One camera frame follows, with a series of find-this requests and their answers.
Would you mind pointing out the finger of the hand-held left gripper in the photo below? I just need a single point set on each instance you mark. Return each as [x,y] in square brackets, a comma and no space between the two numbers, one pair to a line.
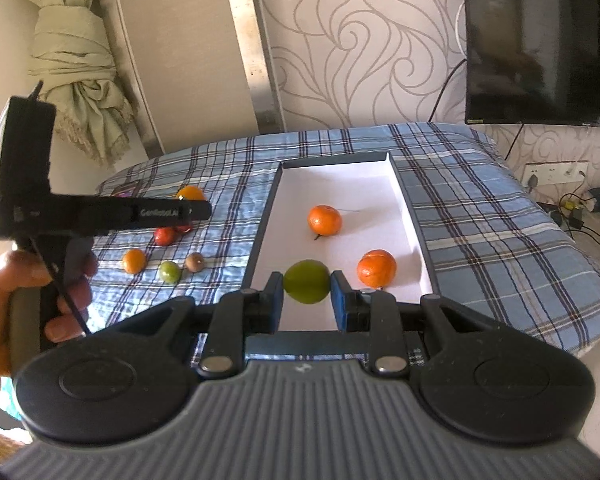
[197,211]

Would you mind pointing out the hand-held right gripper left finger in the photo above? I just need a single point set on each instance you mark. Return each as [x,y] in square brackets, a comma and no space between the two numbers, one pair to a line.
[276,302]

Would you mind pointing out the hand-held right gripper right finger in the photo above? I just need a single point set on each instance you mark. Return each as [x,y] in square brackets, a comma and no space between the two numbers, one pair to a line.
[339,305]

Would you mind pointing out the green plum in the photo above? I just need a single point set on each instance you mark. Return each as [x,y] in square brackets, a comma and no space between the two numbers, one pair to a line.
[306,281]

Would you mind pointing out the red wax apple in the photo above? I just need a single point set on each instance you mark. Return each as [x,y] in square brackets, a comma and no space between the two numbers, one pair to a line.
[183,228]
[164,236]

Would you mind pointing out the brown longan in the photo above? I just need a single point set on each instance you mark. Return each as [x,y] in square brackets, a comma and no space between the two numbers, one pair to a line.
[195,261]

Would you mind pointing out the green lime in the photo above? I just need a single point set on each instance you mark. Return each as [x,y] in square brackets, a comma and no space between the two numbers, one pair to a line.
[170,271]

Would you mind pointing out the small orange tangerine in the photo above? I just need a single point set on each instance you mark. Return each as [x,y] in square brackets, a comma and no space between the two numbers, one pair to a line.
[133,261]

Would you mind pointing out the white box with dark rim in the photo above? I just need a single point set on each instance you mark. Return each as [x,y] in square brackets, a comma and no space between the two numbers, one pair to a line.
[340,185]

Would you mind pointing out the person's left hand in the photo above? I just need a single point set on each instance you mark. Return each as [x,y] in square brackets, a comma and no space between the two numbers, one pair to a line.
[0,310]

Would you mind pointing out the blue plaid blanket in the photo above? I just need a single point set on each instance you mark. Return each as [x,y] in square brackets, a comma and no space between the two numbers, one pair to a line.
[480,240]

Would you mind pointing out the silver metal trim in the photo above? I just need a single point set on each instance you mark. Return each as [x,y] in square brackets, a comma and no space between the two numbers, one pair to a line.
[260,50]

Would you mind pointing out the black power adapter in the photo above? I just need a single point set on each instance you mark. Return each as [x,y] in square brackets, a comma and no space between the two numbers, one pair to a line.
[578,218]

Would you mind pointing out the black flat television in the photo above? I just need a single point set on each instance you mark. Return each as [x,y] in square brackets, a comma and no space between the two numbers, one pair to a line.
[530,35]

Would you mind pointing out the white wall socket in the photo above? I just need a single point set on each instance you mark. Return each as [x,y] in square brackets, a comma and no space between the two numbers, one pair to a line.
[560,170]

